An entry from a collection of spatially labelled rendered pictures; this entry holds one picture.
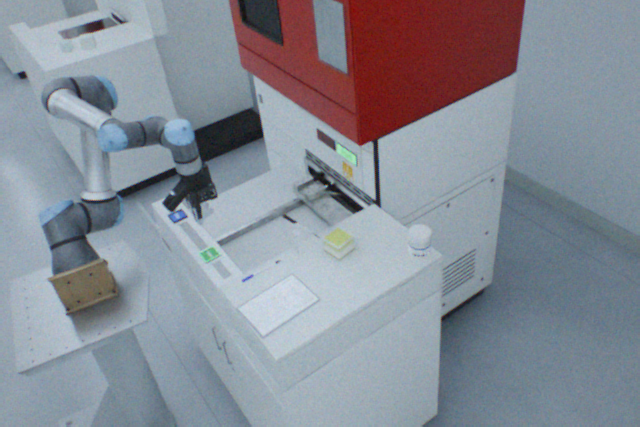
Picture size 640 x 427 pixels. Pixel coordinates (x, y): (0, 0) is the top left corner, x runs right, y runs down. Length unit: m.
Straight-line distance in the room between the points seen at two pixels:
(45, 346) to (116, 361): 0.33
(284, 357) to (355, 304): 0.26
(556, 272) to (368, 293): 1.67
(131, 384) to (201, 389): 0.47
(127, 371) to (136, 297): 0.38
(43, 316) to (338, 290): 1.02
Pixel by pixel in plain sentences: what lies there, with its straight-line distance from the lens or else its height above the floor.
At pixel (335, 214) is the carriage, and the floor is 0.88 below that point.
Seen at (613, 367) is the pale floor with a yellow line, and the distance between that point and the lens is 2.96.
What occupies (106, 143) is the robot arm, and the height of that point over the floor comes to 1.46.
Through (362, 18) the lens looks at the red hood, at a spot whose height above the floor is 1.64.
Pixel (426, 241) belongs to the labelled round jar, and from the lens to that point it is 1.82.
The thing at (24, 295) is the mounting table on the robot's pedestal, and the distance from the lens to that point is 2.36.
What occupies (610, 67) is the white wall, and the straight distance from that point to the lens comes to 3.13.
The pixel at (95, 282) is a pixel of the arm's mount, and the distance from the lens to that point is 2.14.
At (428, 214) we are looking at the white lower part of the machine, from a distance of 2.34.
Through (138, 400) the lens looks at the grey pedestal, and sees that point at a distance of 2.57.
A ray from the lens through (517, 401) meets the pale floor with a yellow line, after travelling 2.76.
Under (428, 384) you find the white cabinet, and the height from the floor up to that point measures 0.33.
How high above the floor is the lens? 2.28
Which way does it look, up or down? 38 degrees down
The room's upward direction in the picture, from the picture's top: 6 degrees counter-clockwise
